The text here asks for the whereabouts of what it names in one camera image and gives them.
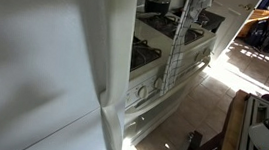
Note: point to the white blue checked towel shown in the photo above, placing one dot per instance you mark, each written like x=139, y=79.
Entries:
x=173, y=55

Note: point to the white room door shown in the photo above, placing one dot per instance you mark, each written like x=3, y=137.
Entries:
x=227, y=24

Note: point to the brass door knob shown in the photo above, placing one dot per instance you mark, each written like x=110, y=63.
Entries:
x=248, y=6

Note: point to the white stove knob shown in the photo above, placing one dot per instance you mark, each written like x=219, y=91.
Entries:
x=158, y=83
x=207, y=52
x=198, y=56
x=142, y=92

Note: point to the black burner grate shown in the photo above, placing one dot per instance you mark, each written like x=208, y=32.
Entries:
x=166, y=24
x=150, y=50

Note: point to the white gas stove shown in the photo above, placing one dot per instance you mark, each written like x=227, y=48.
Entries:
x=186, y=62

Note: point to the wooden table edge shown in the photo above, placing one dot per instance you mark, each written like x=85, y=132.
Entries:
x=232, y=135

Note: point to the dark backpack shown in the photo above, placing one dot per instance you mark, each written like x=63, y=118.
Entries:
x=256, y=32

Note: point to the wooden desk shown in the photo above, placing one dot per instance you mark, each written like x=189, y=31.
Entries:
x=265, y=14

